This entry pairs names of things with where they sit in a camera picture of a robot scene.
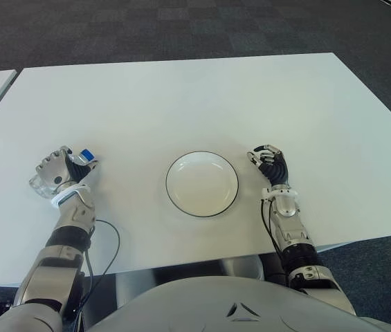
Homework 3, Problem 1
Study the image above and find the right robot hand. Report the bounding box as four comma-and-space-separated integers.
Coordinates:
246, 142, 290, 187

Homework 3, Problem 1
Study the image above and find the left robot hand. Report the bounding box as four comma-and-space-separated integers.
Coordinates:
35, 145, 100, 194

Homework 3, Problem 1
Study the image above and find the clear blue-capped water bottle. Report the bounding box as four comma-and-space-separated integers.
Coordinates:
28, 147, 96, 201

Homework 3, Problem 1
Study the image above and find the white black-rimmed plate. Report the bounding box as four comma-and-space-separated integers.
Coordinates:
165, 149, 240, 218

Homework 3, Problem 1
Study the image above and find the silver robot waist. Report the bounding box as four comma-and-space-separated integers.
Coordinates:
212, 255, 265, 281

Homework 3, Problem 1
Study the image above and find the grey robot torso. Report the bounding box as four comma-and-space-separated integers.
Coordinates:
87, 275, 391, 332

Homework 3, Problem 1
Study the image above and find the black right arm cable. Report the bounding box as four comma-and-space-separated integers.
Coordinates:
259, 199, 286, 274

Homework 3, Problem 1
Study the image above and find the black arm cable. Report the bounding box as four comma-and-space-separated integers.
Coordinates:
77, 219, 120, 312
259, 199, 286, 274

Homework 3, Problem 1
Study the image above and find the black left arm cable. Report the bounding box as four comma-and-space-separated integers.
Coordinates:
77, 219, 120, 312

